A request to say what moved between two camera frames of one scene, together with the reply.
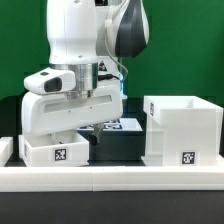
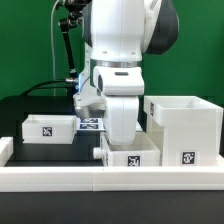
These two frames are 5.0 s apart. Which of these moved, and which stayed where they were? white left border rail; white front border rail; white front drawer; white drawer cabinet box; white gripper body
Moved: white gripper body; white front drawer
Stayed: white drawer cabinet box; white front border rail; white left border rail
